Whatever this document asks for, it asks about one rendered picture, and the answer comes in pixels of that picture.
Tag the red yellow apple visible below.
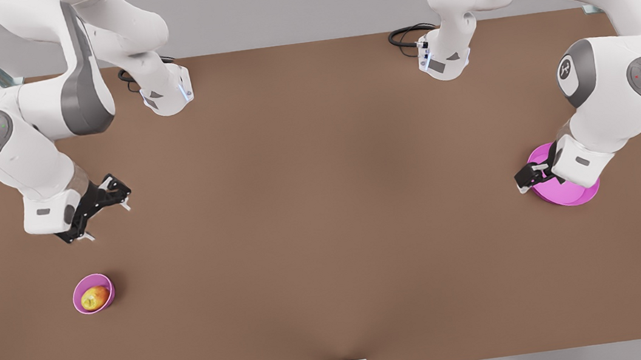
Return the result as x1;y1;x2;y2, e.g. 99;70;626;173
80;284;112;312

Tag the magenta plate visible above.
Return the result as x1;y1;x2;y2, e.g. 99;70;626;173
524;137;603;211

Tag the small pink bowl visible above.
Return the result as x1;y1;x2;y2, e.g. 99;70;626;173
70;271;118;316

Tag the black cable loop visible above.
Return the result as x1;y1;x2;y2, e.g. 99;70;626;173
117;54;180;96
387;21;441;61

